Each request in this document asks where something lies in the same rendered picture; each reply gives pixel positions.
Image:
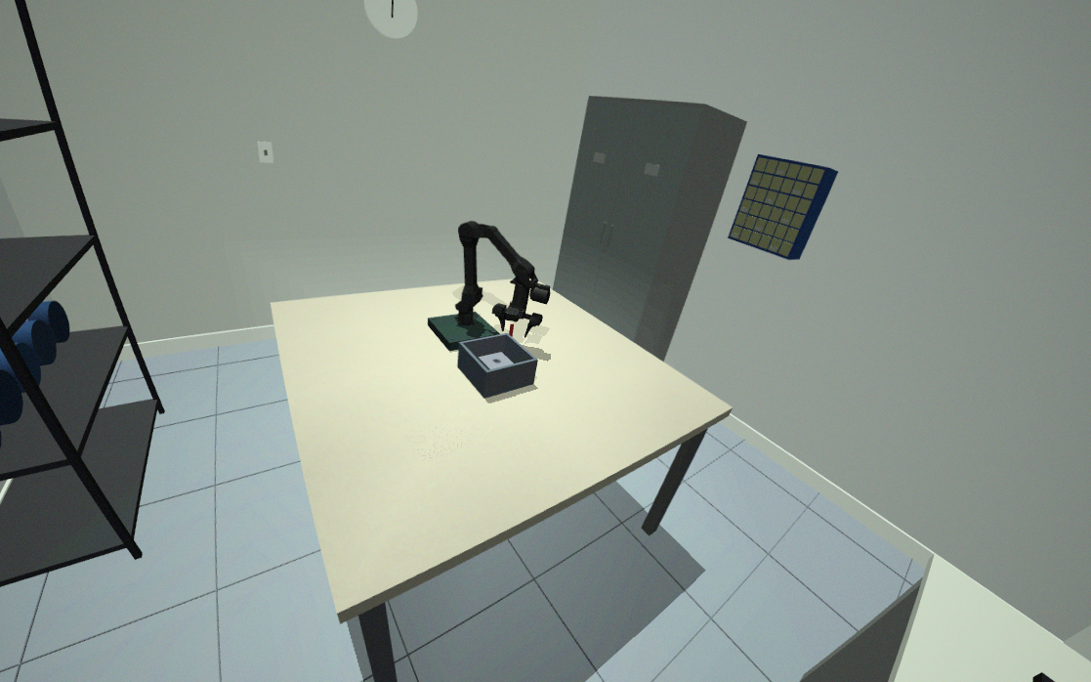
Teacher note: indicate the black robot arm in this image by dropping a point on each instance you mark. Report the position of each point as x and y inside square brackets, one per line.
[469, 234]

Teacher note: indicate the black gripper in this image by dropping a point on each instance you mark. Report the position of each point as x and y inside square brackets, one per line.
[500, 309]

